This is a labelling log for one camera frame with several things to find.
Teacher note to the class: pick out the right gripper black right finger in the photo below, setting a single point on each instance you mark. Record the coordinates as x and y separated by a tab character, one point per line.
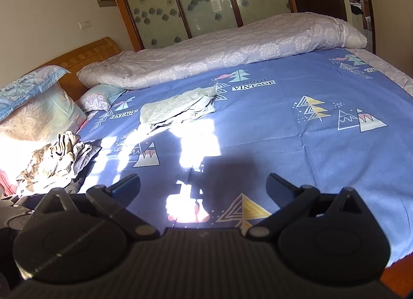
292	202

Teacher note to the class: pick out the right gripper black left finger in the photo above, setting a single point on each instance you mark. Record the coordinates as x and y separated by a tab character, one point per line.
112	202

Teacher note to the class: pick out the light grey knit pants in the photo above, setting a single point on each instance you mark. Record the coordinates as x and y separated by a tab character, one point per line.
189	105

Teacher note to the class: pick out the pile of crumpled clothes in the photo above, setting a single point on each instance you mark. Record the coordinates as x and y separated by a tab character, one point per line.
56	164

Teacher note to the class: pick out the beige patterned pillow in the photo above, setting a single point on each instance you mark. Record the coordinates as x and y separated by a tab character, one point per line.
36	124

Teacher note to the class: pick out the blue patterned bed sheet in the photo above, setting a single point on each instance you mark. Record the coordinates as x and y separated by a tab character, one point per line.
329	119

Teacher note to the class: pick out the small pastel pillow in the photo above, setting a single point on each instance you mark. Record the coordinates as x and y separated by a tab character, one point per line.
99	98

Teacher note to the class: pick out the light blue floral pillow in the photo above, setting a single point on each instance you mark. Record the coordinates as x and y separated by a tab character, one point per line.
28	86

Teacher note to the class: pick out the wooden headboard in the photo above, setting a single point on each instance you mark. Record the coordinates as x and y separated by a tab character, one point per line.
75	60

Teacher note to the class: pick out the white mattress cover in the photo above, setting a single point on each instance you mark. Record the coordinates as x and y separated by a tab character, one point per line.
393	73

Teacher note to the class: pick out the white lavender rolled quilt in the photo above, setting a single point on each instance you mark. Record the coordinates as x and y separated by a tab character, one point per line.
276	37

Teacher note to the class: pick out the white wall switch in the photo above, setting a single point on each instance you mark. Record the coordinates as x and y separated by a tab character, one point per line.
85	24

